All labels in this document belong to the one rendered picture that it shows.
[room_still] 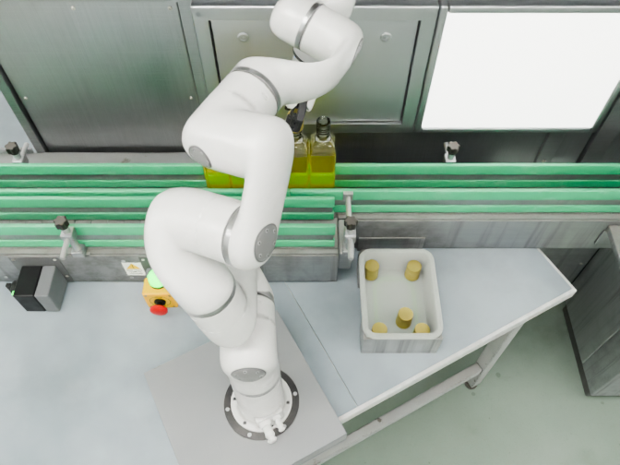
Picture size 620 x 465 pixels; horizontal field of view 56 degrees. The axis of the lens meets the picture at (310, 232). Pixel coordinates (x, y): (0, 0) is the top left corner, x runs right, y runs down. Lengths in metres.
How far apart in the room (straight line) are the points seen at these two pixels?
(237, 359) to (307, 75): 0.45
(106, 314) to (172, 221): 0.72
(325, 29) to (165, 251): 0.39
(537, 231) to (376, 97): 0.51
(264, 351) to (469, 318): 0.61
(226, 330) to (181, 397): 0.44
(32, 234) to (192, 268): 0.66
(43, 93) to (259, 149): 0.86
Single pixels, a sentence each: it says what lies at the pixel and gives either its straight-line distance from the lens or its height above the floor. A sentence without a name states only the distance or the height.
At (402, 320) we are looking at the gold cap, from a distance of 1.31.
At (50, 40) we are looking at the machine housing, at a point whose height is 1.21.
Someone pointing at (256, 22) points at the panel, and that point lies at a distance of 1.19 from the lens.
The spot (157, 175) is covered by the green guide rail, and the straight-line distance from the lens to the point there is 1.42.
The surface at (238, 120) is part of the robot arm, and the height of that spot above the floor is 1.48.
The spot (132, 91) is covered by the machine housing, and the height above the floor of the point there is 1.07.
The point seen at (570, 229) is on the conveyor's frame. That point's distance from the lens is 1.51.
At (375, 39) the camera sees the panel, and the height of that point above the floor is 1.24.
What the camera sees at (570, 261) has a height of 0.34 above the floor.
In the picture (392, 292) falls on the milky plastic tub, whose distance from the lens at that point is 1.39.
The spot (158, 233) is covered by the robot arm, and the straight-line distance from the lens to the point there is 0.78.
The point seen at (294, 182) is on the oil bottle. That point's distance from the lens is 1.28.
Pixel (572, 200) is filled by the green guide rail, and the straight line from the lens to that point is 1.45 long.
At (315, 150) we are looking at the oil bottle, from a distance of 1.21.
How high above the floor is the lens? 1.99
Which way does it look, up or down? 57 degrees down
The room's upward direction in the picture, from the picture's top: straight up
